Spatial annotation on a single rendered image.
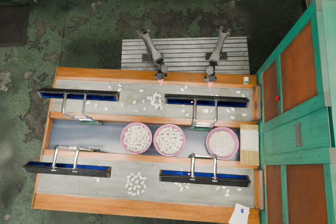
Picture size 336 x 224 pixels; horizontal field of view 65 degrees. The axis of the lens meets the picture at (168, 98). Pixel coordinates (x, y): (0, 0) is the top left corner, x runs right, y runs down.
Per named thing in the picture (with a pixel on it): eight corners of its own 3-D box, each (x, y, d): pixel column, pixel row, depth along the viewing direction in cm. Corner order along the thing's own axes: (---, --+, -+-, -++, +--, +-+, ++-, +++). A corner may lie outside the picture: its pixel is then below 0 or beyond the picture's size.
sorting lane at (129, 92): (57, 80, 243) (56, 79, 241) (256, 89, 232) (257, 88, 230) (51, 112, 236) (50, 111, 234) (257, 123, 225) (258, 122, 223)
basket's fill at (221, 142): (208, 130, 229) (208, 129, 223) (234, 131, 228) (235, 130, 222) (207, 156, 223) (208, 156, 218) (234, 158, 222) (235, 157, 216)
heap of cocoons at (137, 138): (125, 124, 233) (124, 123, 227) (152, 126, 232) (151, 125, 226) (123, 151, 227) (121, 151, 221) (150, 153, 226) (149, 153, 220)
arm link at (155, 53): (164, 58, 214) (146, 23, 208) (154, 63, 213) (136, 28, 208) (162, 58, 226) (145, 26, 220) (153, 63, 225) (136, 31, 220)
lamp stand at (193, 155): (188, 154, 225) (190, 151, 182) (211, 155, 224) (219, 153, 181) (187, 177, 220) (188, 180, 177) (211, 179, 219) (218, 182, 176)
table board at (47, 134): (63, 73, 260) (56, 67, 244) (65, 73, 260) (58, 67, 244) (40, 205, 229) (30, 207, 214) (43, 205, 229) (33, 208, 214)
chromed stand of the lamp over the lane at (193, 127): (190, 108, 235) (192, 95, 192) (212, 109, 234) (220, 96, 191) (189, 129, 230) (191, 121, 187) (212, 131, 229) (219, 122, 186)
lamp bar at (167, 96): (165, 94, 202) (164, 91, 195) (247, 97, 198) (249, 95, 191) (164, 104, 200) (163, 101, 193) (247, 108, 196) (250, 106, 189)
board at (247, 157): (239, 124, 221) (240, 123, 220) (258, 125, 220) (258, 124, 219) (240, 164, 212) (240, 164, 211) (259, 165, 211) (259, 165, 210)
